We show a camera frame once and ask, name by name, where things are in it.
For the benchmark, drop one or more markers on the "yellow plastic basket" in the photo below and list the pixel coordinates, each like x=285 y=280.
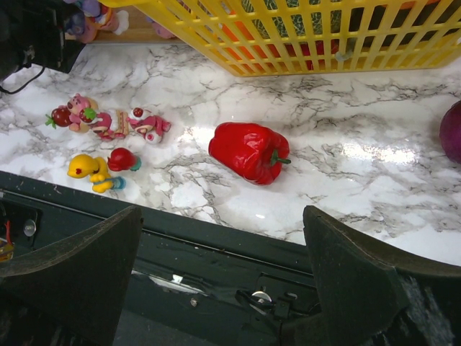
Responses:
x=374 y=35

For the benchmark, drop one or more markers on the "purple onion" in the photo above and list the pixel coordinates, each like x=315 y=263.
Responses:
x=449 y=132

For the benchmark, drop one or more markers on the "purple bunny figure toy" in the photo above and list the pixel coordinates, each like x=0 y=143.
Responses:
x=160 y=30

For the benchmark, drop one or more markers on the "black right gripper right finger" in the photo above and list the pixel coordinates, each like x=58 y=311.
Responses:
x=372 y=293

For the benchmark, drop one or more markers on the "purple bunny donut toy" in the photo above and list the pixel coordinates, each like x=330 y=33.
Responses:
x=90 y=17

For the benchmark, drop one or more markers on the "pink strawberry cake toy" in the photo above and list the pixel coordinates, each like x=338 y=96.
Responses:
x=72 y=115

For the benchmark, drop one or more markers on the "pink bear cake toy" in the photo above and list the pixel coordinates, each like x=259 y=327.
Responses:
x=150 y=126

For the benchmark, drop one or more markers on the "green melon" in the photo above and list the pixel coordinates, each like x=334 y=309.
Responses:
x=316 y=19

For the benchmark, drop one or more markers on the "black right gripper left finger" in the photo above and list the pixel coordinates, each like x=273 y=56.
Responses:
x=71 y=292

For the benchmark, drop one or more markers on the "pink bear strawberry toy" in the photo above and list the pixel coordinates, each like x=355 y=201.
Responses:
x=107 y=124

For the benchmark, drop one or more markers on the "white wire wooden shelf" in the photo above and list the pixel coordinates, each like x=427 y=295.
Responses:
x=139 y=31

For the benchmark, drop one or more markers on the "red strawberry toy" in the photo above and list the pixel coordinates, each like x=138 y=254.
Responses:
x=121 y=159

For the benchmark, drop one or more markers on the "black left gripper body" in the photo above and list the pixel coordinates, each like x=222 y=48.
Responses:
x=44 y=33

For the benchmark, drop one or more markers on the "red bell pepper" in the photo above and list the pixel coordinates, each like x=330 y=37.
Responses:
x=254 y=152

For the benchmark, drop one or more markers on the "yellow duck toy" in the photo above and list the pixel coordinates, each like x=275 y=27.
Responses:
x=84 y=165

